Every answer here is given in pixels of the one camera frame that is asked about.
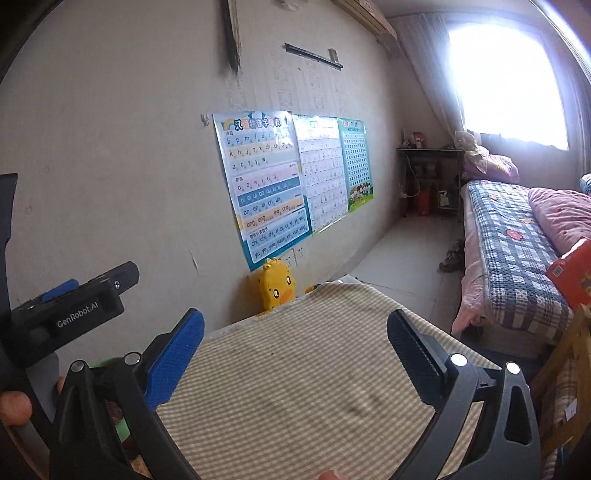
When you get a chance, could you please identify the person's left hand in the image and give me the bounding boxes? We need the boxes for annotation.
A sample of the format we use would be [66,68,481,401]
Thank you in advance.
[0,391,32,426]

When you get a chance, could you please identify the pink pillow bundle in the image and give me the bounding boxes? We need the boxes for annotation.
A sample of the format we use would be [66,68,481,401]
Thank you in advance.
[454,131,520,184]

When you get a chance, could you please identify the yellow duck toy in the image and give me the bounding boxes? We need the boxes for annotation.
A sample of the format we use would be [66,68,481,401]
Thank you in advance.
[249,258,297,313]

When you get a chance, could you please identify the red container on shelf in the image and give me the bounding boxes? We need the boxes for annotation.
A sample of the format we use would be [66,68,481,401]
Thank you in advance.
[417,190,432,216]

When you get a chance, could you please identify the bed with plaid sheet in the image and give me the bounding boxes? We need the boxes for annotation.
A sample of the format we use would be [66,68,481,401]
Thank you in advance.
[452,180,574,351]

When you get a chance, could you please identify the wooden chair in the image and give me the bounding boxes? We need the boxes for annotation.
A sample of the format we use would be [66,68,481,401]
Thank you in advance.
[530,305,590,458]

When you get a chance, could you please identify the green red trash bin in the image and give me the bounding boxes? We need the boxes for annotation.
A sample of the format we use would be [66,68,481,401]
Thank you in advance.
[90,357,130,443]

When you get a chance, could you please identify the white curtain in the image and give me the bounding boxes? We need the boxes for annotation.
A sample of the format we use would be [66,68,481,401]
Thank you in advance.
[392,13,464,139]

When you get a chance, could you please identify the white chart wall poster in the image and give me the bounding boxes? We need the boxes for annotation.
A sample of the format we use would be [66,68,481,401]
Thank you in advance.
[294,115,349,233]

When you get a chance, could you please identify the dark metal shelf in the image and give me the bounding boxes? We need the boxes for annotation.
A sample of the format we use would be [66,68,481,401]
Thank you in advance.
[397,147,463,218]

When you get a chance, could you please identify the green number wall poster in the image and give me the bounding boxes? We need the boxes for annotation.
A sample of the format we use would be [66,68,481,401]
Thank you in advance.
[337,118,374,212]

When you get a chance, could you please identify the dark shoes on floor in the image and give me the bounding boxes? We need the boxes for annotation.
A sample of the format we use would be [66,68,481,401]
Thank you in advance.
[439,239,465,273]

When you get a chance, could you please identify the pink quilt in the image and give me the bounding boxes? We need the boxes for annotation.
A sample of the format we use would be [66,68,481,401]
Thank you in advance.
[528,187,591,255]

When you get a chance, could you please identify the red orange box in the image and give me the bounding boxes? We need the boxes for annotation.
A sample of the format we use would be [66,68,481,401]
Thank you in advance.
[546,238,591,310]

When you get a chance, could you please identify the blue pinyin wall poster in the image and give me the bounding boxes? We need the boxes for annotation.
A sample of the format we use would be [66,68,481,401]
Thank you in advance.
[213,111,312,270]

